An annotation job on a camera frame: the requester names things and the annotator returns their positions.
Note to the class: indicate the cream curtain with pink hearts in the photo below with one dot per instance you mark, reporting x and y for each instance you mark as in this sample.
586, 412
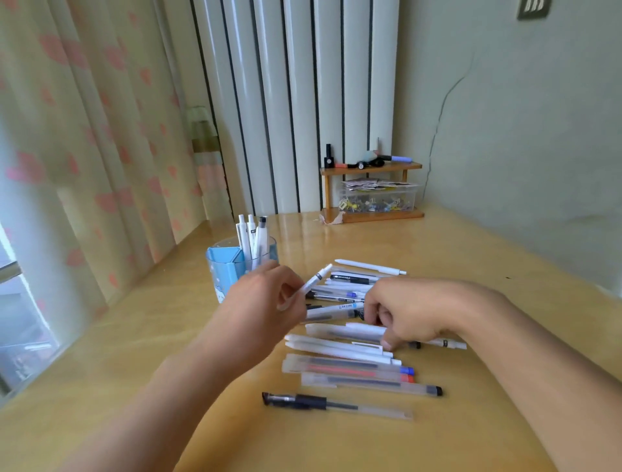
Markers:
97, 146

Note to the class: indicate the stack of paper slips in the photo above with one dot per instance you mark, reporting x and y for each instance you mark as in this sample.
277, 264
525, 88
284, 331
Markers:
376, 184

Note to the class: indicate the window with frame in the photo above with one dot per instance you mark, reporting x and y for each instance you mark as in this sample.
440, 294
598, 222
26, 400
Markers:
22, 330

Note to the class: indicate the person's right forearm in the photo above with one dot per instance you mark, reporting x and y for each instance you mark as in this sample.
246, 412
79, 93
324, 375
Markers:
549, 379

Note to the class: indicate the person's right thumb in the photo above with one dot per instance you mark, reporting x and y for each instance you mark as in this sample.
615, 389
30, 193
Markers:
392, 341

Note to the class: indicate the clear box of binder clips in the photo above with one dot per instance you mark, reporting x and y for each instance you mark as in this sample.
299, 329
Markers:
379, 200

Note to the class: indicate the white black-banded gel pen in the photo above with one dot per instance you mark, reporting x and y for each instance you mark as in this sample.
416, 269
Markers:
318, 278

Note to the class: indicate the pile of assorted pens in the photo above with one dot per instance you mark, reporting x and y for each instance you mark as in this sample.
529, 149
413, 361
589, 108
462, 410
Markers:
340, 372

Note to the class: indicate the person's left forearm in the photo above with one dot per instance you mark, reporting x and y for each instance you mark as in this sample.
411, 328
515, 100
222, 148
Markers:
160, 413

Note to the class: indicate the white pen with grey tip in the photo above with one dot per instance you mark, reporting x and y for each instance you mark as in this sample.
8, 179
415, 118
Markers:
262, 238

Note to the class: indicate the person's right hand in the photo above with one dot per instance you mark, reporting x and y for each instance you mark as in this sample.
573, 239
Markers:
422, 309

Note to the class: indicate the white column radiator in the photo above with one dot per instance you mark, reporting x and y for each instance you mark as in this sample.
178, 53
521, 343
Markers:
296, 97

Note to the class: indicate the person's left thumb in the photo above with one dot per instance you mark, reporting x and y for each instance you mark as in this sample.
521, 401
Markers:
294, 318

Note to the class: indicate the blue clear pen holder cup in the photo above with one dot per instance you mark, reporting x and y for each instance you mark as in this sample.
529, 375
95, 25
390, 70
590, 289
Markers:
223, 272

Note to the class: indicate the small wooden desk shelf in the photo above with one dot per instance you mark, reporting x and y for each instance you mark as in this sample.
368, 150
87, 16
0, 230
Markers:
369, 169

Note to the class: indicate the person's left hand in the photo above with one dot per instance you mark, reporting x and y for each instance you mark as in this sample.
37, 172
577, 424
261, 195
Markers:
252, 311

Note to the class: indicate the pen with purple cap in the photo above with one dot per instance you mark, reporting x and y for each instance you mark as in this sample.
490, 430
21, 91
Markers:
396, 158

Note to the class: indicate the striped curtain tieback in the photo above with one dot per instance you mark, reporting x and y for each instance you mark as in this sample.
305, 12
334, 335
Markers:
204, 136

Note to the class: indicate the orange marker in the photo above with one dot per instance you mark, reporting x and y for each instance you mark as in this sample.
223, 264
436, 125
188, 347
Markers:
344, 166

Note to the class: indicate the small black bottle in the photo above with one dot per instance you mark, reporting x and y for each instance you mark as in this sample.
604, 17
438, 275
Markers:
329, 158

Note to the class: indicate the torn paper scrap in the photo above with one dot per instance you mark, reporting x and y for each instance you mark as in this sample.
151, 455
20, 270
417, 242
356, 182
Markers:
331, 219

